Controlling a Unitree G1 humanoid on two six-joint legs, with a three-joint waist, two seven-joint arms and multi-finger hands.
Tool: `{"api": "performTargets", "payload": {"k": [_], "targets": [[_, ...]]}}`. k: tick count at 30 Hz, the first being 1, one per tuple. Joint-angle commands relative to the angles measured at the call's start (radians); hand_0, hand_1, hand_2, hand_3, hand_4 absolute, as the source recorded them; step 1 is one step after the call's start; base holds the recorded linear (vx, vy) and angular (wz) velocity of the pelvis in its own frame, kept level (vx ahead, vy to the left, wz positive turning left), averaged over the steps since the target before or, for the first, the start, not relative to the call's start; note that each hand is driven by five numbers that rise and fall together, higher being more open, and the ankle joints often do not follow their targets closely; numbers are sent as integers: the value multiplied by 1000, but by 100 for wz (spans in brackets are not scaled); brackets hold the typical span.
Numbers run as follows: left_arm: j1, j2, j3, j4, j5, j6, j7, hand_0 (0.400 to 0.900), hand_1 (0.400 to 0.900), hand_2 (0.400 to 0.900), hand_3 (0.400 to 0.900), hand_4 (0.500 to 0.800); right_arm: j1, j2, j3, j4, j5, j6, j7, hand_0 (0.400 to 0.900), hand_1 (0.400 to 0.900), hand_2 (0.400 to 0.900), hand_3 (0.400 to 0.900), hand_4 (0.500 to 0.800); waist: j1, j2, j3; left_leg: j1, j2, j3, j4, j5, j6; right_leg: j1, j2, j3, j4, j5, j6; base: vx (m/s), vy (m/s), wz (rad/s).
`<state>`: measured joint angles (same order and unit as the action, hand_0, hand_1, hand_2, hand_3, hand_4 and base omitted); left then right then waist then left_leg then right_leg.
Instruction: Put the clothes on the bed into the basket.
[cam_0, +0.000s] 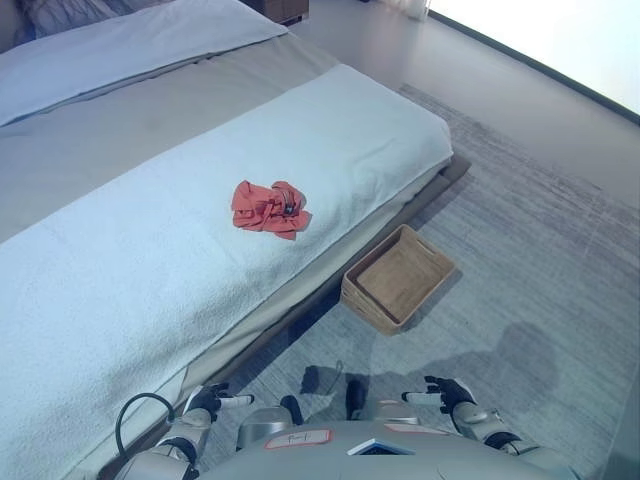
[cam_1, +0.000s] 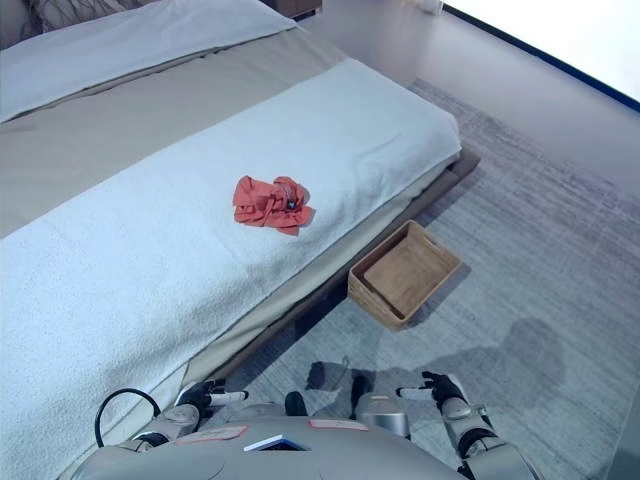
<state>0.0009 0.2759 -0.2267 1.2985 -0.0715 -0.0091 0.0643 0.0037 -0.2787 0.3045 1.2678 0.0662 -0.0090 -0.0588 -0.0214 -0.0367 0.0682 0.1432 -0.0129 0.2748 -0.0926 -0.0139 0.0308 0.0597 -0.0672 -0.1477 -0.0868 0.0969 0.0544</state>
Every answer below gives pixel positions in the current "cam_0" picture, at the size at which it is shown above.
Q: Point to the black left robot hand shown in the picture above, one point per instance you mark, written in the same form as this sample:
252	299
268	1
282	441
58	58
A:
207	397

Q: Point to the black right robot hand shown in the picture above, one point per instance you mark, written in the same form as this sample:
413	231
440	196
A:
457	392

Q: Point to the red garment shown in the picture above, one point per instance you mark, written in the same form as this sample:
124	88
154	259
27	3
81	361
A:
265	210

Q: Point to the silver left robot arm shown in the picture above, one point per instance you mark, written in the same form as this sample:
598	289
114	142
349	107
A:
187	435

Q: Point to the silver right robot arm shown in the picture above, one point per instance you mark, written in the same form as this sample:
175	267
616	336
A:
492	425

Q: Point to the brown wicker basket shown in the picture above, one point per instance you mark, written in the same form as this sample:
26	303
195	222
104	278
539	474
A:
400	280

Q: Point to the white terry bed blanket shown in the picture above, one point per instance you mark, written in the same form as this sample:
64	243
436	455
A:
175	250

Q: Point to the beige bed mattress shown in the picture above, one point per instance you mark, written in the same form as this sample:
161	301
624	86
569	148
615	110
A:
125	120

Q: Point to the red bordered white sticker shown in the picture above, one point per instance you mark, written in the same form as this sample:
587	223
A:
415	428
300	438

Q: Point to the silver left robot leg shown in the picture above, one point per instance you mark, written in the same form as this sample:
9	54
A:
265	425

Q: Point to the silver robot leg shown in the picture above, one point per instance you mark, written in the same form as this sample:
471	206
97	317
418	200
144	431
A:
265	425
395	411

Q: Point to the silver right robot leg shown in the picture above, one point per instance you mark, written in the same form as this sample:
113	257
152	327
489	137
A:
395	411

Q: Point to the black left robot foot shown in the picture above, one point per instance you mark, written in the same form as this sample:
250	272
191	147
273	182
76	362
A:
291	407

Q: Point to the black robot foot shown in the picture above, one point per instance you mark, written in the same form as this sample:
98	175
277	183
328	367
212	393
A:
355	397
291	407

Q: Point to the black right robot foot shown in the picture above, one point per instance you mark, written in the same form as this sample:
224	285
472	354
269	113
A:
355	397

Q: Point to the silver robot torso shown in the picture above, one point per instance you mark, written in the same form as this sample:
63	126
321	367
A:
350	462

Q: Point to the grey striped rug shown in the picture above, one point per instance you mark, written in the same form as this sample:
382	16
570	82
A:
525	240

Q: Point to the light blue pillow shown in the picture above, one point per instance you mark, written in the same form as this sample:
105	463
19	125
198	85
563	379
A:
125	45

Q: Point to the brown wooden nightstand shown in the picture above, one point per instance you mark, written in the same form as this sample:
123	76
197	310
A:
287	10

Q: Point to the grey patterned pillow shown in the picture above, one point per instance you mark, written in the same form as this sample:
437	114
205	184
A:
75	15

